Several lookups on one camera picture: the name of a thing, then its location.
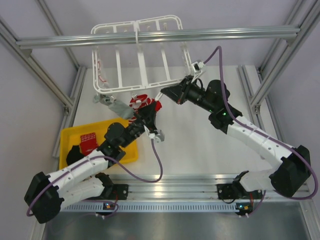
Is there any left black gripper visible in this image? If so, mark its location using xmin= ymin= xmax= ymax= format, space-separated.
xmin=120 ymin=101 xmax=158 ymax=148

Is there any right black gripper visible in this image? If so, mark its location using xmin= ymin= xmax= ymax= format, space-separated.
xmin=161 ymin=75 xmax=216 ymax=114

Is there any red white striped sock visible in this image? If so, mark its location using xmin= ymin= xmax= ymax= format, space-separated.
xmin=129 ymin=94 xmax=156 ymax=112

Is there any white clip hanger rack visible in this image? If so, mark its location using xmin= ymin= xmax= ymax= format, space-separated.
xmin=91 ymin=15 xmax=192 ymax=95

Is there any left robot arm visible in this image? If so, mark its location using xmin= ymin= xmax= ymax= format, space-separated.
xmin=24 ymin=101 xmax=162 ymax=224

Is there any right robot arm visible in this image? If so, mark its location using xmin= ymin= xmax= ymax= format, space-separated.
xmin=160 ymin=75 xmax=311 ymax=199

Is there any grey sock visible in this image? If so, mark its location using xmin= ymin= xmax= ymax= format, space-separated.
xmin=93 ymin=94 xmax=134 ymax=120

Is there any red patterned sock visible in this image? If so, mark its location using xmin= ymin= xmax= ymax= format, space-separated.
xmin=79 ymin=132 xmax=98 ymax=156

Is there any yellow plastic tray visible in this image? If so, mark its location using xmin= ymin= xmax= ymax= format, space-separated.
xmin=59 ymin=118 xmax=139 ymax=170

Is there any black sock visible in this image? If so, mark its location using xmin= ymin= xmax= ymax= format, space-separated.
xmin=66 ymin=145 xmax=85 ymax=166

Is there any aluminium crossbar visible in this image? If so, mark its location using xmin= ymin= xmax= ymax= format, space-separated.
xmin=15 ymin=25 xmax=301 ymax=49

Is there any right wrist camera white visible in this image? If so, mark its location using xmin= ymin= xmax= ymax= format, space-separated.
xmin=191 ymin=60 xmax=206 ymax=75

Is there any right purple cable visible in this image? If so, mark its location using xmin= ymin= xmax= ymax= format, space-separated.
xmin=202 ymin=45 xmax=314 ymax=200

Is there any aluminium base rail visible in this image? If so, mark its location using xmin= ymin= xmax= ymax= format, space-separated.
xmin=39 ymin=173 xmax=312 ymax=202

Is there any perforated cable duct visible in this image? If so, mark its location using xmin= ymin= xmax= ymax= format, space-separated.
xmin=61 ymin=202 xmax=243 ymax=213

